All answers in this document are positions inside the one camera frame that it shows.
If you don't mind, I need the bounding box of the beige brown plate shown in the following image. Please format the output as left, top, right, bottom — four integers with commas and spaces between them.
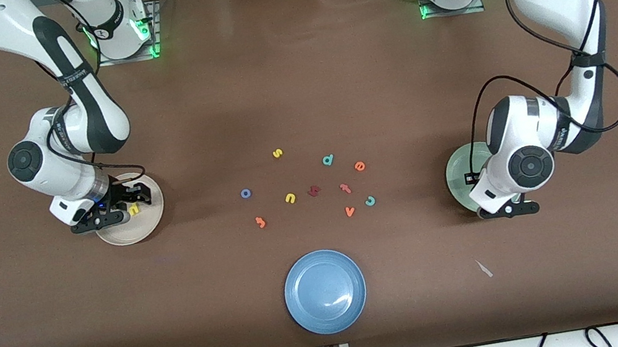
87, 168, 170, 251

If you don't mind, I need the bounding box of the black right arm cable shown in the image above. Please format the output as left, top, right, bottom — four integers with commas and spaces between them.
21, 0, 147, 195

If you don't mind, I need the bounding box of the brown table cover sheet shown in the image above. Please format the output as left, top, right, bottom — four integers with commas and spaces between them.
0, 0, 618, 347

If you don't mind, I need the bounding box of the blue plate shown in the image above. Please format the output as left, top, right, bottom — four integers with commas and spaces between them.
278, 244, 373, 341

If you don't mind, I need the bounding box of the small white paper scrap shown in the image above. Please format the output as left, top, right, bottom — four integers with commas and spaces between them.
475, 257, 495, 280

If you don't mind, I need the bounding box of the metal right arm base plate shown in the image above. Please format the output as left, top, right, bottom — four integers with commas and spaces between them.
89, 0, 167, 68

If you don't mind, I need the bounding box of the light green plate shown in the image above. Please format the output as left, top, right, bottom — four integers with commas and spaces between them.
441, 136, 526, 216

